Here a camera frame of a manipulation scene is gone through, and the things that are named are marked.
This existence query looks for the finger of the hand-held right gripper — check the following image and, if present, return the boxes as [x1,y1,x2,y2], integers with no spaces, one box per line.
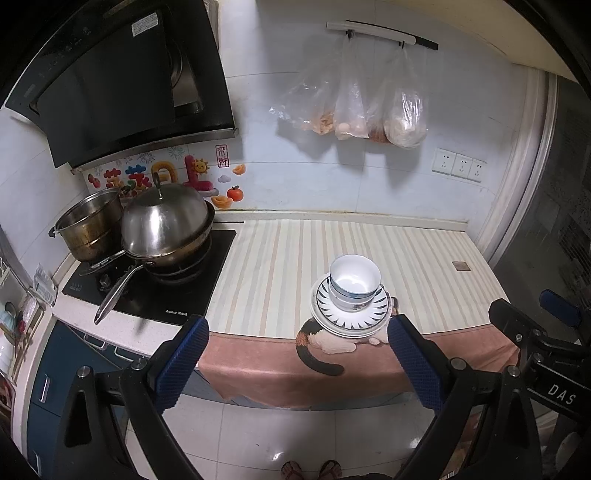
[488,299,548,356]
[539,289,583,329]

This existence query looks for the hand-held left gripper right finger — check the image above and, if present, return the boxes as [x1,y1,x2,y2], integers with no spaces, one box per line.
[387,314,550,480]

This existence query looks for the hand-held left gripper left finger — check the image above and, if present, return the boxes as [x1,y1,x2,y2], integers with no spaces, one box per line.
[46,315,211,480]

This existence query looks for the blue striped white plate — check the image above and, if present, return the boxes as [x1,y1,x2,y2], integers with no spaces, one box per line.
[316,272,392,331]

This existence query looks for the blue patterned white bowl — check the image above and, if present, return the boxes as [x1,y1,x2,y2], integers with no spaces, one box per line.
[329,272,383,312]

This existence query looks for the large white plate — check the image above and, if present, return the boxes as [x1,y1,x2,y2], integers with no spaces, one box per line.
[310,276,399,337]

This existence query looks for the black gas cooktop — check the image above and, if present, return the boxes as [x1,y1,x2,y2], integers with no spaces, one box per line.
[61,228,237,325]

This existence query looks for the steel wok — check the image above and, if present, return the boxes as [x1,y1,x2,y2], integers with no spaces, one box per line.
[95,203,217,325]

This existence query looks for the striped counter cloth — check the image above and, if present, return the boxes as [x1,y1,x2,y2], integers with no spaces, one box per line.
[196,218,520,409]

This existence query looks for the blue kitchen cabinet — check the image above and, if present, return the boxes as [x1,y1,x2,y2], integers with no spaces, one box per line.
[25,320,222,480]

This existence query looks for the clear plastic packet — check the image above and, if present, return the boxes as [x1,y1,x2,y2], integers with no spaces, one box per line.
[31,264,58,305]

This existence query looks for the steel stockpot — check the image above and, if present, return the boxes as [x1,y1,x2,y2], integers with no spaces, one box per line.
[48,187,125,263]

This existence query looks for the cluttered side shelf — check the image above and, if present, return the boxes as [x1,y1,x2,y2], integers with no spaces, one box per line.
[0,222,42,384]

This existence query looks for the clear plastic bag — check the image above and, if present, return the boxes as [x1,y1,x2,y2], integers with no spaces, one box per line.
[367,92,393,144]
[383,46,428,149]
[269,34,352,136]
[333,39,370,140]

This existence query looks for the black range hood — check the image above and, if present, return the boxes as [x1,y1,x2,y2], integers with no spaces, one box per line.
[4,0,238,169]

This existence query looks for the steel pan handle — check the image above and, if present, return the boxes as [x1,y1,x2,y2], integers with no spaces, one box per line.
[78,249,127,278]

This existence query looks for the colourful wall sticker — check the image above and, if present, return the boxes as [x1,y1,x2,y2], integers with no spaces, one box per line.
[85,144,247,210]

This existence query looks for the white wall hook rail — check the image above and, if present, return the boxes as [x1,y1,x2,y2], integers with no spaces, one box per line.
[326,20,439,51]

